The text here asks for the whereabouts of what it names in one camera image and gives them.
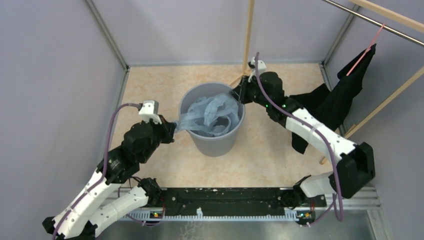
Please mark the black hanging t-shirt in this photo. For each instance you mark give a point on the black hanging t-shirt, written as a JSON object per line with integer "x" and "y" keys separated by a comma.
{"x": 331, "y": 107}

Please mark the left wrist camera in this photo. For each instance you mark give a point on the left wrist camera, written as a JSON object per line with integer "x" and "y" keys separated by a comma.
{"x": 149, "y": 112}

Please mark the pink clothes hanger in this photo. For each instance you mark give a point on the pink clothes hanger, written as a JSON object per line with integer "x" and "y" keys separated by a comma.
{"x": 366, "y": 50}

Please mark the grey round trash bin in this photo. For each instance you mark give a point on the grey round trash bin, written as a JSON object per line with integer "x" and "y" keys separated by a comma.
{"x": 212, "y": 146}

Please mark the white slotted cable duct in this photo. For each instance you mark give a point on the white slotted cable duct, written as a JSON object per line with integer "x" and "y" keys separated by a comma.
{"x": 145, "y": 215}

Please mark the wooden clothes rack frame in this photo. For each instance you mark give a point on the wooden clothes rack frame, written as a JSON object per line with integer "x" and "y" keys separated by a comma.
{"x": 390, "y": 14}

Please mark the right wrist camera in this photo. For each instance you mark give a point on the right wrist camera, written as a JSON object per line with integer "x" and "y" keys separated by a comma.
{"x": 257, "y": 67}

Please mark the blue plastic trash bag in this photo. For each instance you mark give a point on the blue plastic trash bag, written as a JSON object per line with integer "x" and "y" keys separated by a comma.
{"x": 212, "y": 116}

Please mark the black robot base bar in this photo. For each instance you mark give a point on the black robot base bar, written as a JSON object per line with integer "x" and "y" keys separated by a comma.
{"x": 233, "y": 202}

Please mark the metal hanging rail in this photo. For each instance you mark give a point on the metal hanging rail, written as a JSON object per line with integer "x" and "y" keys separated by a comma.
{"x": 375, "y": 23}

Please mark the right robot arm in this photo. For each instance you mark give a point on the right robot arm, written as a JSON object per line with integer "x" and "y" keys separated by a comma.
{"x": 353, "y": 164}

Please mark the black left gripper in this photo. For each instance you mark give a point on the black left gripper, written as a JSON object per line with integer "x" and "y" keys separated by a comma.
{"x": 168, "y": 128}

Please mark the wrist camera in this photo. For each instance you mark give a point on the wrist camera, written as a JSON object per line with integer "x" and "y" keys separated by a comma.
{"x": 149, "y": 112}
{"x": 257, "y": 67}

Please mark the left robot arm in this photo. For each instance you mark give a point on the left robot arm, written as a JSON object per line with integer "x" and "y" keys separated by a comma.
{"x": 87, "y": 216}

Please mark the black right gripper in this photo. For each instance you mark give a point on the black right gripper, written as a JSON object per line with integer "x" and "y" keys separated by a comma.
{"x": 240, "y": 92}

